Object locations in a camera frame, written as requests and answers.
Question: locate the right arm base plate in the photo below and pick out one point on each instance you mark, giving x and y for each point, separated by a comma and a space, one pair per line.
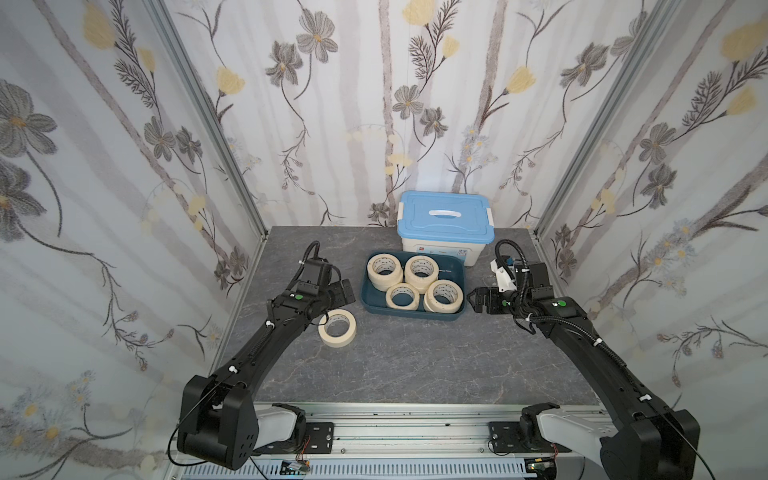
518, 437

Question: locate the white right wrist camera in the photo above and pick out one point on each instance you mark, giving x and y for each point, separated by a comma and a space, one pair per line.
505, 278

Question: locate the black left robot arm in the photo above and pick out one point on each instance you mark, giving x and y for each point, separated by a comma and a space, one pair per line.
218, 421

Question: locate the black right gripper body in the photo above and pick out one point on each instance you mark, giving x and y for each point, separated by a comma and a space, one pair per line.
495, 300

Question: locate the masking tape roll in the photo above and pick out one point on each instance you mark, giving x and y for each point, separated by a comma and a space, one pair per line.
402, 296
384, 271
443, 297
420, 272
347, 337

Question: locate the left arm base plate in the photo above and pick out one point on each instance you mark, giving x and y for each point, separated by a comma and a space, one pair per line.
307, 438

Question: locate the small circuit board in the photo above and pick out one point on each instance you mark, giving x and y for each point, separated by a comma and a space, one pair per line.
295, 467

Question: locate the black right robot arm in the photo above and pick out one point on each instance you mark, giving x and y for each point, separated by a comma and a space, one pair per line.
647, 439

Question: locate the teal plastic tray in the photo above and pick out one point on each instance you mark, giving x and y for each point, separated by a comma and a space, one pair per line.
450, 269

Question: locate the aluminium frame rail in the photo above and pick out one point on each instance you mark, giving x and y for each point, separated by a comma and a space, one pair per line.
414, 441

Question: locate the white box with blue lid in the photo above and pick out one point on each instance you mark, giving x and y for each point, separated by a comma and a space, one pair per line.
453, 224

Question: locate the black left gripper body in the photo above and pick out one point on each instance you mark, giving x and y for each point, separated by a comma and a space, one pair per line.
333, 297

